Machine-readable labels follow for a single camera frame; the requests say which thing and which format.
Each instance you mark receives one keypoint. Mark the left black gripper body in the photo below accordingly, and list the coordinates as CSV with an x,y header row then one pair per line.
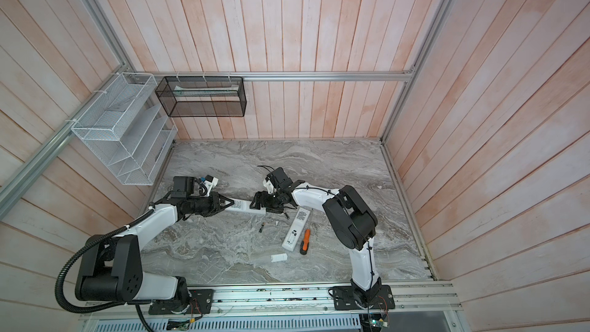
x,y
207,204

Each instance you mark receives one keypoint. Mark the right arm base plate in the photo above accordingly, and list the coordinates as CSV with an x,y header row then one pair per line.
x,y
353,298

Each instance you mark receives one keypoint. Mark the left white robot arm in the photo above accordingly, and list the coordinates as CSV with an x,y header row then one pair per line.
x,y
111,269

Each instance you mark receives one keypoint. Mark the aluminium frame bar back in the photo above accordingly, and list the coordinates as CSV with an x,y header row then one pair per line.
x,y
287,76

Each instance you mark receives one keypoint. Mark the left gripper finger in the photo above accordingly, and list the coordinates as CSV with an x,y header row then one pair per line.
x,y
218,209
225,200

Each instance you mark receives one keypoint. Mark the aluminium frame bar left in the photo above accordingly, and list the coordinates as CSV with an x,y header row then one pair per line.
x,y
24,178

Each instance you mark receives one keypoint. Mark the white remote control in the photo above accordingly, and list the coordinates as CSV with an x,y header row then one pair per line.
x,y
241,206
296,230

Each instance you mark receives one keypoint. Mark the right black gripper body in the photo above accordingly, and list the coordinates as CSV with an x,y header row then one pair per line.
x,y
272,201

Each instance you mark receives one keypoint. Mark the white wire mesh shelf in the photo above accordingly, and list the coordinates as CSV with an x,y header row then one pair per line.
x,y
127,134

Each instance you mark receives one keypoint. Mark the aluminium frame bar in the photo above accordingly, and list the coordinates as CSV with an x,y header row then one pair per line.
x,y
287,76
24,178

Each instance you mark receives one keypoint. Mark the black wire mesh basket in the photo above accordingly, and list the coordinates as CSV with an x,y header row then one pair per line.
x,y
202,96

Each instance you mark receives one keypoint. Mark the white battery cover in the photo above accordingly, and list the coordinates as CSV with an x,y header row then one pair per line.
x,y
278,258

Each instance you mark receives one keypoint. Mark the orange handled screwdriver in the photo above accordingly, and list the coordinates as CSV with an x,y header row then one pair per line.
x,y
305,243

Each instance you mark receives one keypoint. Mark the aluminium mounting rail front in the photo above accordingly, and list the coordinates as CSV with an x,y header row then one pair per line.
x,y
316,298

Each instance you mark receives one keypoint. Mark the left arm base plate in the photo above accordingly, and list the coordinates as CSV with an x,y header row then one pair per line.
x,y
190,301

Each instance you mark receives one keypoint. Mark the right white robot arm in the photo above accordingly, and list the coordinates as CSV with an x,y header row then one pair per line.
x,y
352,221

